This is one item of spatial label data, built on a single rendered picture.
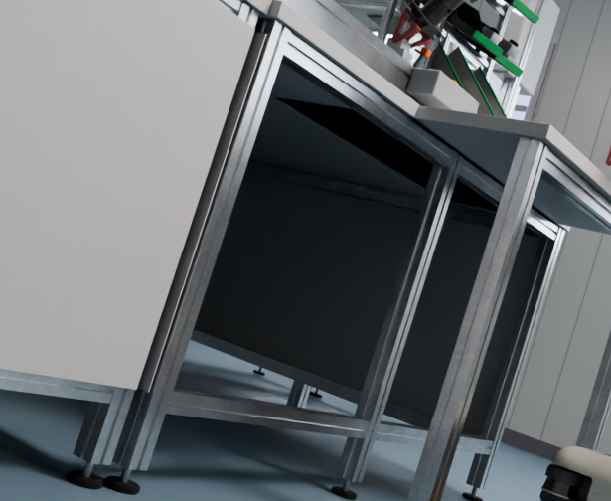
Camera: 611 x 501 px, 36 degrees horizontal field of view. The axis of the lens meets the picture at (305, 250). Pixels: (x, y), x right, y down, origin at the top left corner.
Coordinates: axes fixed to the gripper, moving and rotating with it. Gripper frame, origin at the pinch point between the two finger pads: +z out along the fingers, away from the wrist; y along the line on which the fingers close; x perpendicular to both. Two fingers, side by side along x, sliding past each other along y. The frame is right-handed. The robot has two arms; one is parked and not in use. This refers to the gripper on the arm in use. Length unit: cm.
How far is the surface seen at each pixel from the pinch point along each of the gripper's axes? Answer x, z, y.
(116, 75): 49, 20, 101
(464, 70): -4.9, -5.1, -34.6
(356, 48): 25.7, 1.3, 40.6
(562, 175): 60, -13, 7
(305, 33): 37, 2, 66
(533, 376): -13, 94, -319
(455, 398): 91, 26, 22
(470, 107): 28.9, -5.2, 1.2
